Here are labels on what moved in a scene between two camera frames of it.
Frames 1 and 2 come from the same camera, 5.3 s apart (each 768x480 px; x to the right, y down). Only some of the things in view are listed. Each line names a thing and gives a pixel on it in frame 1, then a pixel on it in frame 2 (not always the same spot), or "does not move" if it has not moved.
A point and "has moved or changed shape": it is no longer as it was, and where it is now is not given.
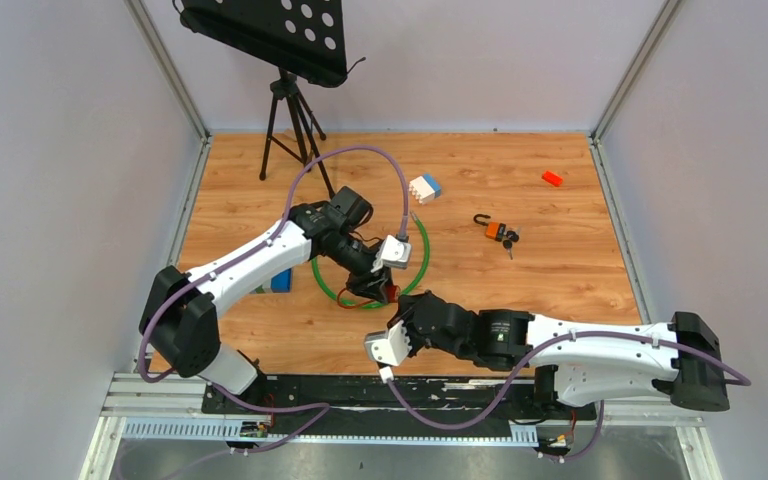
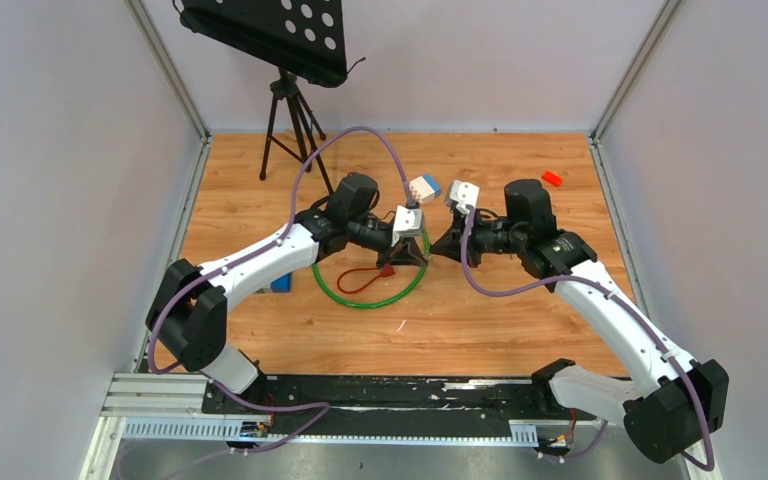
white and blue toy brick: x=425 y=188 does not move
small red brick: x=552 y=178 does not move
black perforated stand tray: x=304 y=38 does not move
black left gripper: x=375 y=288 to x=406 y=252
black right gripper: x=405 y=306 to x=449 y=244
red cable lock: x=392 y=295 has moved or changed shape
